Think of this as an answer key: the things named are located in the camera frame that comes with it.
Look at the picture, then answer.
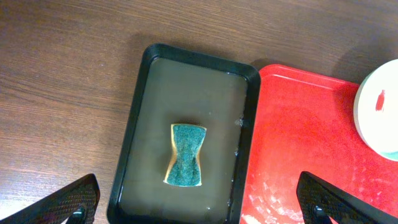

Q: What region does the red plastic tray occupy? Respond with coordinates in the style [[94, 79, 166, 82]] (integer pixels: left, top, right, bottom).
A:
[[241, 65, 397, 223]]

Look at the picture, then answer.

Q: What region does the black plastic tray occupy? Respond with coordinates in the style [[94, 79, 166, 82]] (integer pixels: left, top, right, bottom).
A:
[[107, 44, 260, 223]]

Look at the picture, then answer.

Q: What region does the pale green plate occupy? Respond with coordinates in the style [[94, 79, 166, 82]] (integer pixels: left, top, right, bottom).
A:
[[353, 59, 397, 161]]

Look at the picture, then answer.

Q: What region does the green yellow sponge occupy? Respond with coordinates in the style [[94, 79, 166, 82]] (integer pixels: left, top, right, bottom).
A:
[[164, 124, 206, 187]]

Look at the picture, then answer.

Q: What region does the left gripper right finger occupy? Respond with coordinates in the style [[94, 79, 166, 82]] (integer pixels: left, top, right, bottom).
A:
[[296, 171, 397, 224]]

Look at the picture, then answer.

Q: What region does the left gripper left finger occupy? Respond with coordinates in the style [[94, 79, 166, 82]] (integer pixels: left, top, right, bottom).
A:
[[1, 174, 100, 224]]

